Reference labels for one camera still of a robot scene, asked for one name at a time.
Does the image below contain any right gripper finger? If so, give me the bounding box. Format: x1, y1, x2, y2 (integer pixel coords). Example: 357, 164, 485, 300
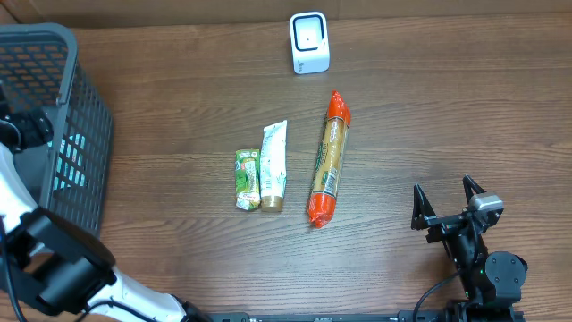
411, 184, 436, 230
462, 174, 486, 202

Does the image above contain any teal wet wipes pack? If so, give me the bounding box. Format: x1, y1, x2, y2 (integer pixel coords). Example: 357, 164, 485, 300
53, 134, 88, 191

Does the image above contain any orange biscuit roll package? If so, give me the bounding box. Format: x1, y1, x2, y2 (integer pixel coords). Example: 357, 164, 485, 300
307, 90, 351, 228

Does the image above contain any white cosmetic tube gold cap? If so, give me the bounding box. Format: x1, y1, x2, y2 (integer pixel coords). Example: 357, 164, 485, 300
260, 120, 288, 212

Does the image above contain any green juice carton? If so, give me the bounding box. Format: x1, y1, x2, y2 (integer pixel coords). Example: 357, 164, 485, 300
235, 149, 261, 211

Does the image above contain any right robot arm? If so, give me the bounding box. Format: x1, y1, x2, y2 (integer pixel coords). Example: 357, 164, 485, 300
401, 175, 528, 321

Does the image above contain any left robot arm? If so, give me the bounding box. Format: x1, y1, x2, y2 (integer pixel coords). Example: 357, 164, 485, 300
1, 98, 209, 321

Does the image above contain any white barcode scanner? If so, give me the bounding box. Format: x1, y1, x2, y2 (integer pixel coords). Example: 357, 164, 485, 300
289, 11, 331, 75

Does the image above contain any grey plastic shopping basket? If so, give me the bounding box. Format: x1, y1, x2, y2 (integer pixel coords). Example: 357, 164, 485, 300
1, 23, 114, 235

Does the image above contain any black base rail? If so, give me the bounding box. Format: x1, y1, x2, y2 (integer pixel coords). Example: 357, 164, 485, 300
206, 308, 526, 322

